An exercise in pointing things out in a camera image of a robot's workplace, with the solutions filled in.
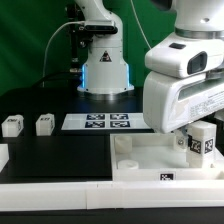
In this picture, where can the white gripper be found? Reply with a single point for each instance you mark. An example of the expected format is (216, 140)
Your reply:
(170, 103)

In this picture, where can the white square table top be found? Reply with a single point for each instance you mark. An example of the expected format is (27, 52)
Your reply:
(155, 157)

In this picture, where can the white marker sheet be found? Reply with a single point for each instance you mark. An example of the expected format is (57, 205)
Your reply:
(103, 121)

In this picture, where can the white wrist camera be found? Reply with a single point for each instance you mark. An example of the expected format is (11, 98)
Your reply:
(184, 57)

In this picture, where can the black camera stand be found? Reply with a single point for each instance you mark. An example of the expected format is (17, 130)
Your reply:
(79, 38)

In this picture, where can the white front fence wall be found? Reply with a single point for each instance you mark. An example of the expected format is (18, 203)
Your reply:
(105, 195)

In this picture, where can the white fence wall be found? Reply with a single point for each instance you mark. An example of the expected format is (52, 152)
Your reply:
(4, 155)
(105, 195)

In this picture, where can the white left fence wall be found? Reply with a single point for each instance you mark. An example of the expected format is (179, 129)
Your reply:
(4, 155)

